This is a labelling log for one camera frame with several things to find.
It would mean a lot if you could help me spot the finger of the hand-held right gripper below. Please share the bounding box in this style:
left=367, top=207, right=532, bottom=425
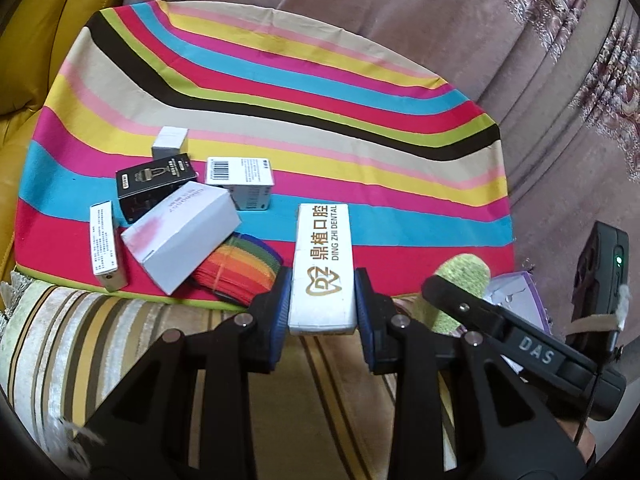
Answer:
left=422, top=274, right=521, bottom=353

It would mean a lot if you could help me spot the large white box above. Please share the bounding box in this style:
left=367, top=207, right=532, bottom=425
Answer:
left=121, top=181, right=242, bottom=295

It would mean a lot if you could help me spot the green round scrubber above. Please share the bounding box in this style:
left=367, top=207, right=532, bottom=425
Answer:
left=431, top=254, right=492, bottom=333

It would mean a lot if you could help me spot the beige striped plush blanket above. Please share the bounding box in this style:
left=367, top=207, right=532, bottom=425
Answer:
left=0, top=270, right=461, bottom=480

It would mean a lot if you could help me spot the purple box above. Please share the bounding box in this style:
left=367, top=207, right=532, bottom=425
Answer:
left=486, top=270, right=553, bottom=336

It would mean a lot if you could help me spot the long white box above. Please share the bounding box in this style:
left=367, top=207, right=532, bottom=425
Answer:
left=288, top=203, right=357, bottom=336

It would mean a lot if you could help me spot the black box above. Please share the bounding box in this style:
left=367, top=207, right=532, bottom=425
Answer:
left=116, top=152, right=198, bottom=223

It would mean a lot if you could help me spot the yellow leather sofa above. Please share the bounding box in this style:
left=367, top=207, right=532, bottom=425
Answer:
left=0, top=0, right=131, bottom=311

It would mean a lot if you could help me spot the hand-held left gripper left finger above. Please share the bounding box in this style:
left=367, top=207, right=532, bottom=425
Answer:
left=75, top=265, right=296, bottom=480

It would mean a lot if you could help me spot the small white grey box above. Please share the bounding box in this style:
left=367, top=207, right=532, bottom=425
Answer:
left=151, top=126, right=189, bottom=161

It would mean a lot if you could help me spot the narrow white box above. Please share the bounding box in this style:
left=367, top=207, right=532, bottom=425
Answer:
left=90, top=201, right=128, bottom=292

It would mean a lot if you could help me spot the white box with barcode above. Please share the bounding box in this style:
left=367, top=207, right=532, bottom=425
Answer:
left=205, top=156, right=275, bottom=211

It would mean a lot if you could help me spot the multicoloured striped mat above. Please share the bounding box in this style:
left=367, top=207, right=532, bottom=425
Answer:
left=14, top=2, right=516, bottom=306

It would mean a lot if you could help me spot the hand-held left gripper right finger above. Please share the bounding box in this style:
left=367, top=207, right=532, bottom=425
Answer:
left=354, top=267, right=591, bottom=480

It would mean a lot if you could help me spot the rainbow striped band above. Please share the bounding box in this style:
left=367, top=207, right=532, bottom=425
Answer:
left=192, top=234, right=283, bottom=308

